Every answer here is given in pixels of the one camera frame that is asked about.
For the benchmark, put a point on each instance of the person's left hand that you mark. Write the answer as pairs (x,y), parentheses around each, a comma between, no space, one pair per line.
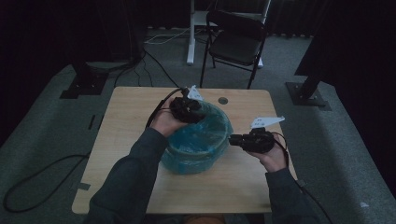
(165,121)

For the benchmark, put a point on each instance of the dark curtain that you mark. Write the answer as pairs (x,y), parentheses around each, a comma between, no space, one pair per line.
(62,28)

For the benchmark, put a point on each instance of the black folding chair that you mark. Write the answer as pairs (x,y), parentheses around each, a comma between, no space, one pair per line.
(236,46)

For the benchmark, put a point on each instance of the black stand base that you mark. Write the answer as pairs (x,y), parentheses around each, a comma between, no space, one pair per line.
(84,84)
(306,93)

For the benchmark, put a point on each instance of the grey tape piece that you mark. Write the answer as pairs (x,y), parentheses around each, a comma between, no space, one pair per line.
(84,186)

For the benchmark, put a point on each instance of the blue plastic trash bag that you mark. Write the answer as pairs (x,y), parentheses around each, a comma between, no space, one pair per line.
(199,146)

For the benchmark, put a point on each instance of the person's right hand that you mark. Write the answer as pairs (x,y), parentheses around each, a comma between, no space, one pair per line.
(274,158)

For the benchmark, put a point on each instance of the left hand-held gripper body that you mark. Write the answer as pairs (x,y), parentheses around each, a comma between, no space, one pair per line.
(186,109)

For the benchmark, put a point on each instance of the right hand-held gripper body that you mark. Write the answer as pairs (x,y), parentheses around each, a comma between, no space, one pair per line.
(258,141)

